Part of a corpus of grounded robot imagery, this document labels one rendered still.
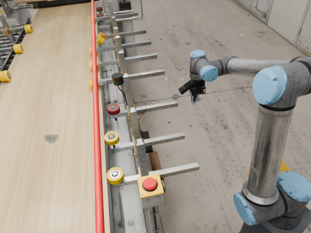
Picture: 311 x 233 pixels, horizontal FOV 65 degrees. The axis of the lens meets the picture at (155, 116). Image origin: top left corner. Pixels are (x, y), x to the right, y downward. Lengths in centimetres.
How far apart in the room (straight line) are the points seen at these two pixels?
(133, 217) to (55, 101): 90
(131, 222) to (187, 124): 157
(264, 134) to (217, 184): 134
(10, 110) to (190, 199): 149
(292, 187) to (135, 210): 77
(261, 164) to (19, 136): 127
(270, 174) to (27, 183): 107
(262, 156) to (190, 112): 190
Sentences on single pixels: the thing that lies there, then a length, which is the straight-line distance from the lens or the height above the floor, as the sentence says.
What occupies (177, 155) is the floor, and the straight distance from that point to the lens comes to 239.
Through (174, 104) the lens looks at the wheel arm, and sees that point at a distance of 159.
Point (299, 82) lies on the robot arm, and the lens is 86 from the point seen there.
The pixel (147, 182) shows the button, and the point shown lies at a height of 123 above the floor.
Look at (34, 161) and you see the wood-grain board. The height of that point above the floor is 90.
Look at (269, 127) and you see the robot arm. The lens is 92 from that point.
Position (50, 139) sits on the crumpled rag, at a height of 91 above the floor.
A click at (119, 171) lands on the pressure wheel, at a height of 90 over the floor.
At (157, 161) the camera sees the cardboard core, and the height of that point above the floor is 8.
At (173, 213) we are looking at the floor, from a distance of 207.
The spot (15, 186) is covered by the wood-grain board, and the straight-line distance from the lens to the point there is 134.
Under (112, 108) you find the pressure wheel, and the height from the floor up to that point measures 91.
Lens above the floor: 185
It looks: 42 degrees down
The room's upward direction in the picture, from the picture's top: 5 degrees counter-clockwise
